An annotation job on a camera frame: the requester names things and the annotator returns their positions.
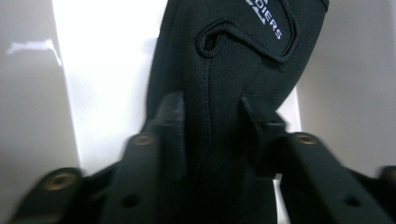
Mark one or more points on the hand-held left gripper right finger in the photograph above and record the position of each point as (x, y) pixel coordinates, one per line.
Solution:
(299, 174)

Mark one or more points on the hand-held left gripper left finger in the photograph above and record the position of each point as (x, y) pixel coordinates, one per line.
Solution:
(149, 174)

